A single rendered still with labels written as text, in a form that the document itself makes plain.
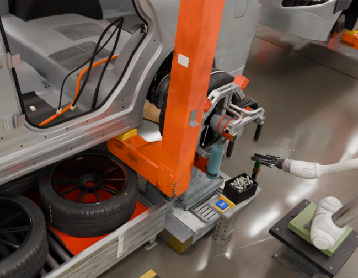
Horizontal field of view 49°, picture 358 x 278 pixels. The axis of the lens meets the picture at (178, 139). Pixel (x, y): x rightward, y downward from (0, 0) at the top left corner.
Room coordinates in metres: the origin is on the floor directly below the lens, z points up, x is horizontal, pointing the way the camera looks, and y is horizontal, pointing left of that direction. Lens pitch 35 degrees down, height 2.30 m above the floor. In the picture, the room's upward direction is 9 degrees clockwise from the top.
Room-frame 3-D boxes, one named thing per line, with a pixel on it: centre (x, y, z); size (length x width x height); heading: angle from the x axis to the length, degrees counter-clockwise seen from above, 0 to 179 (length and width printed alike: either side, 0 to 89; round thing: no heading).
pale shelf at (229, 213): (2.08, -0.47, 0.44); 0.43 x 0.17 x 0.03; 142
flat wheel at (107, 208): (1.98, 0.55, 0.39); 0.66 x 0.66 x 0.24
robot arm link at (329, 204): (1.99, -1.08, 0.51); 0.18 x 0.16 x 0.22; 160
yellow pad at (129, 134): (2.30, 0.39, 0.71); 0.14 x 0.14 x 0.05; 52
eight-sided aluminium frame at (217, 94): (2.39, -0.26, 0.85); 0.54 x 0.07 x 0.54; 142
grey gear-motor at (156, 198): (2.31, 0.09, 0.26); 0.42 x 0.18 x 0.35; 52
